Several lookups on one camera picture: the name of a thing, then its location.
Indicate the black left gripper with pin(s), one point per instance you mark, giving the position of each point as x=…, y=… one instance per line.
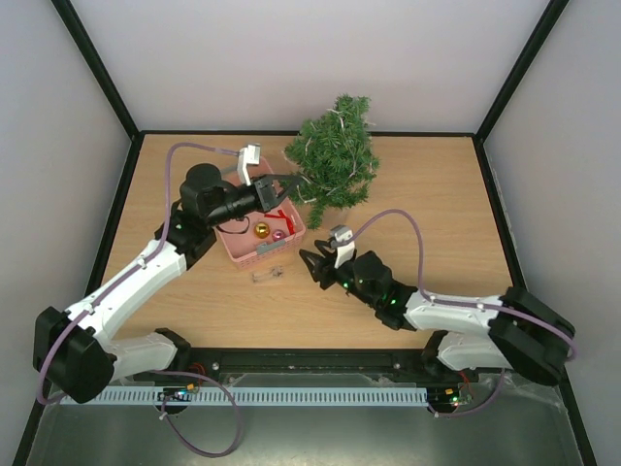
x=266, y=191

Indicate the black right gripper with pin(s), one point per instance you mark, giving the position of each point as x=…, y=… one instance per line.
x=329, y=271

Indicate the round wooden tree base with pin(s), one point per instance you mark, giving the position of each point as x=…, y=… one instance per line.
x=337, y=214

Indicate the clear plastic battery box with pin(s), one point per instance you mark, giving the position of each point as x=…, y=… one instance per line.
x=272, y=273

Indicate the small green christmas tree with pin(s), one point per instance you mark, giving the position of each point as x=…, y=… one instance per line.
x=332, y=165

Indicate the pink perforated plastic basket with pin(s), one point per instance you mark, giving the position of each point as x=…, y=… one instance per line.
x=245, y=250

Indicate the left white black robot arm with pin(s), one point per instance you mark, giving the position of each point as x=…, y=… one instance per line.
x=77, y=350

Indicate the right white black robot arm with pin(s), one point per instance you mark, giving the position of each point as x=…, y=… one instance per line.
x=514, y=331

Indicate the red ribbon bow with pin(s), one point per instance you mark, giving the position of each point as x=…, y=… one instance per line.
x=280, y=214

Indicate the pink bauble ornament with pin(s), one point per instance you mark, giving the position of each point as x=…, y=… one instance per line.
x=278, y=235

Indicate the gold bauble ornament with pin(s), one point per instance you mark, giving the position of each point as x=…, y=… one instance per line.
x=261, y=230

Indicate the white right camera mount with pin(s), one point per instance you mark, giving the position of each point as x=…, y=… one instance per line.
x=344, y=252

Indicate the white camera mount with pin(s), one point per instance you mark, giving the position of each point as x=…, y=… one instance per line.
x=344, y=252
x=243, y=174

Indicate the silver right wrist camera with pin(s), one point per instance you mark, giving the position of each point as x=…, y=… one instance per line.
x=340, y=235

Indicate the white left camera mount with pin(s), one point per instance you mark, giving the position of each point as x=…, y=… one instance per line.
x=243, y=174

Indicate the black front frame rail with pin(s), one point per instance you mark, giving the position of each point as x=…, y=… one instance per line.
x=421, y=366

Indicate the light blue slotted cable duct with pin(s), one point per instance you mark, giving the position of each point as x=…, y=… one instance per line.
x=265, y=396

